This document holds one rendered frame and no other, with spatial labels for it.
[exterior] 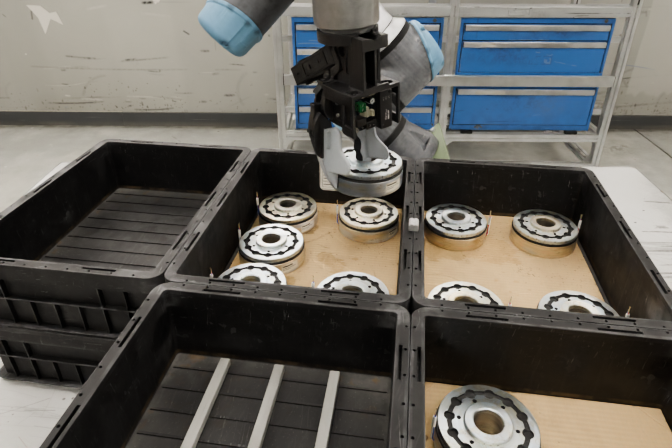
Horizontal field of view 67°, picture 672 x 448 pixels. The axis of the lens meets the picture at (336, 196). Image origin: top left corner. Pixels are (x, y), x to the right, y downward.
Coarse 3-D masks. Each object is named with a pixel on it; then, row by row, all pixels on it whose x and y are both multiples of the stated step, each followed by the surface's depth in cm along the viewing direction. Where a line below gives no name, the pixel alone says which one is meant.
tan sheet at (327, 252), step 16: (320, 208) 96; (256, 224) 91; (320, 224) 91; (336, 224) 91; (400, 224) 91; (304, 240) 86; (320, 240) 86; (336, 240) 86; (320, 256) 82; (336, 256) 82; (352, 256) 82; (368, 256) 82; (384, 256) 82; (304, 272) 79; (320, 272) 79; (336, 272) 79; (368, 272) 79; (384, 272) 79
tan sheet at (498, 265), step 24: (504, 216) 93; (504, 240) 86; (432, 264) 80; (456, 264) 80; (480, 264) 80; (504, 264) 80; (528, 264) 80; (552, 264) 80; (576, 264) 80; (432, 288) 75; (504, 288) 75; (528, 288) 75; (552, 288) 75; (576, 288) 75
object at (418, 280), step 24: (504, 168) 89; (528, 168) 88; (552, 168) 88; (576, 168) 88; (600, 192) 80; (648, 264) 64; (504, 312) 56; (528, 312) 56; (552, 312) 56; (576, 312) 56
